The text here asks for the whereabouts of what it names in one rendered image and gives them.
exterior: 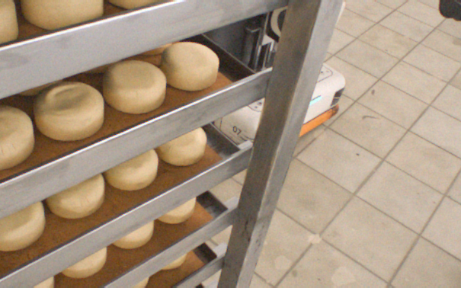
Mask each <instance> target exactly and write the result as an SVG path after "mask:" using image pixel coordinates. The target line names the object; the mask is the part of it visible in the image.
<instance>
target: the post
mask: <svg viewBox="0 0 461 288"><path fill-rule="evenodd" d="M343 3H344V0H290V1H289V4H288V8H287V13H286V17H284V20H283V26H282V29H281V32H280V38H279V41H278V44H277V50H276V53H275V57H274V63H273V66H272V70H271V75H270V78H269V82H268V85H267V90H266V94H265V97H264V103H263V106H262V109H261V115H260V118H259V121H258V127H257V130H256V134H255V139H254V143H253V146H252V150H251V155H250V159H249V162H248V167H247V171H246V174H245V179H244V184H243V187H242V189H241V193H240V196H239V201H238V205H237V208H236V211H235V217H234V220H233V224H232V230H231V233H230V236H229V242H228V245H227V249H226V254H225V257H224V261H223V264H222V270H221V273H220V276H219V282H218V285H217V288H249V287H250V284H251V280H252V277H253V275H254V272H255V268H256V266H257V263H258V259H259V257H260V254H261V250H262V248H263V245H264V240H265V238H266V235H267V231H268V229H269V226H270V223H271V219H272V216H273V214H274V210H275V207H276V205H277V201H278V198H279V196H280V192H281V191H282V189H283V185H284V182H285V179H286V176H287V172H288V169H289V166H290V163H291V160H292V157H293V153H294V151H295V148H296V144H297V142H298V138H299V135H300V132H301V129H302V127H303V123H304V120H305V118H306V114H307V111H308V109H309V105H310V101H311V98H312V94H313V92H314V89H315V85H316V82H317V80H318V77H319V73H320V71H321V68H322V64H323V62H324V59H325V55H327V53H326V52H328V48H329V45H330V42H331V39H332V36H333V33H334V30H335V26H336V24H337V21H338V17H339V14H340V12H341V8H342V5H343Z"/></svg>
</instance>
